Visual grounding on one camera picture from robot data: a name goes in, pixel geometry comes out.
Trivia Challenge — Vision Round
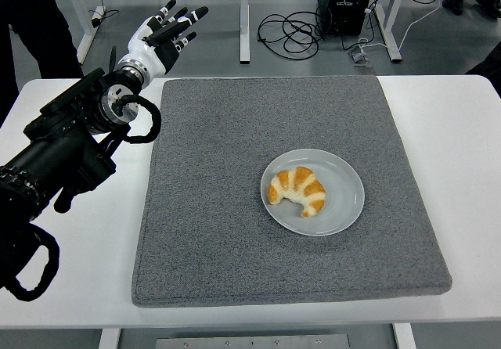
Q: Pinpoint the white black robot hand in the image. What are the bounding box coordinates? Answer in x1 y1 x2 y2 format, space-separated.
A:
117 0 210 81

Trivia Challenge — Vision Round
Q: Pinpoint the standing person in dark clothes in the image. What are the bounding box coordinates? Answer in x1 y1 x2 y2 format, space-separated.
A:
0 0 85 119

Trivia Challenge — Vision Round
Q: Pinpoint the white desk leg with foot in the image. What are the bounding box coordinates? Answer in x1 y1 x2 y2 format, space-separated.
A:
238 0 251 65
62 0 107 65
373 0 404 63

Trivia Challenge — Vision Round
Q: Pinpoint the grey floor socket box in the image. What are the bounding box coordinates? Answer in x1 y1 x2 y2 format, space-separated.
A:
348 49 371 67

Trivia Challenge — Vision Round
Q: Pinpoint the grey metal plate with screws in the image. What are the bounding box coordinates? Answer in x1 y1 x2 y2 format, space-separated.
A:
155 333 351 349

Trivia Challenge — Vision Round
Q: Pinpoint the golden croissant bread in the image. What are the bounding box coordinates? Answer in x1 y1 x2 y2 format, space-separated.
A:
267 165 327 218

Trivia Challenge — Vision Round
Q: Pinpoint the black fabric object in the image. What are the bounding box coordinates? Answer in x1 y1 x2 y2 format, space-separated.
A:
465 49 501 77

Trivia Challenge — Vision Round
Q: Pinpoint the grey felt mat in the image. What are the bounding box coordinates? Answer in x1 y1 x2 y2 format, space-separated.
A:
131 75 453 310

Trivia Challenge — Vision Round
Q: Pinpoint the pale blue round plate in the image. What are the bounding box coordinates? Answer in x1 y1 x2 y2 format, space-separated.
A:
260 148 366 237

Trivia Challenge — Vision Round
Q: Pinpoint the black computer tower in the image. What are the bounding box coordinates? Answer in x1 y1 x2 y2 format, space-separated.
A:
317 0 377 37

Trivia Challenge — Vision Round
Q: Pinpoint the coiled black cable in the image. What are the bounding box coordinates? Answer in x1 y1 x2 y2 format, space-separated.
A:
257 5 333 59

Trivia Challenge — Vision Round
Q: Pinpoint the white cable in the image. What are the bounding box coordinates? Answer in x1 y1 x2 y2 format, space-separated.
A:
358 0 451 52

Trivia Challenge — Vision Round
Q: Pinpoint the white table leg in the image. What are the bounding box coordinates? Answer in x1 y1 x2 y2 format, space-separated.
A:
393 322 418 349
97 328 122 349

